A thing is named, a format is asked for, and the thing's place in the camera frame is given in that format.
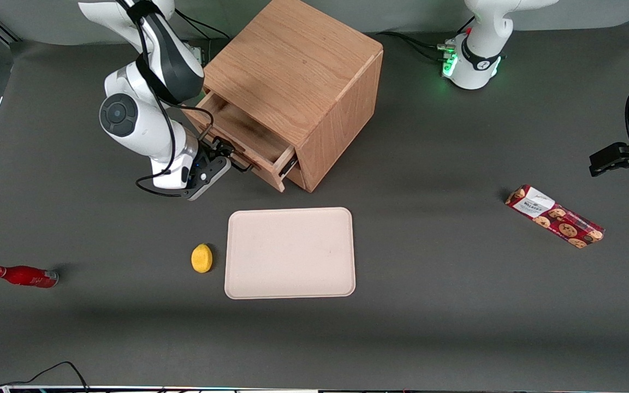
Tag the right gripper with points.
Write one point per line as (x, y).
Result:
(211, 154)

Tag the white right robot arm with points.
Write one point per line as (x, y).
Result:
(140, 109)

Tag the wooden drawer front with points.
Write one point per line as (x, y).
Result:
(298, 179)

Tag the oak wooden drawer cabinet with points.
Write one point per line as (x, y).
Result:
(298, 60)

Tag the red cookie box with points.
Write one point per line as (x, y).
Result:
(555, 216)

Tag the yellow lemon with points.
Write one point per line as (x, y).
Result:
(201, 258)

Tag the beige rectangular tray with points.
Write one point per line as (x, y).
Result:
(290, 252)

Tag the red soda bottle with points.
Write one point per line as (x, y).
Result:
(26, 276)

